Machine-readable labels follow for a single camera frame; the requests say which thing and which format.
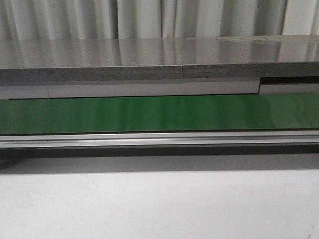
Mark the aluminium conveyor frame rail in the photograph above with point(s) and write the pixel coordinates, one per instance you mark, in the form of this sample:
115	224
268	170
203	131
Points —
137	139

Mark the white pleated curtain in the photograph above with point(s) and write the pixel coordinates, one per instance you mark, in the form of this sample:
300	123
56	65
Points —
122	19

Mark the green conveyor belt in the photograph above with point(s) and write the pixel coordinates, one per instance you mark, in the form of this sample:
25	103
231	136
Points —
160	113

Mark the grey stone countertop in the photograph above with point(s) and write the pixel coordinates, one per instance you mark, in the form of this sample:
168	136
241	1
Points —
35	69

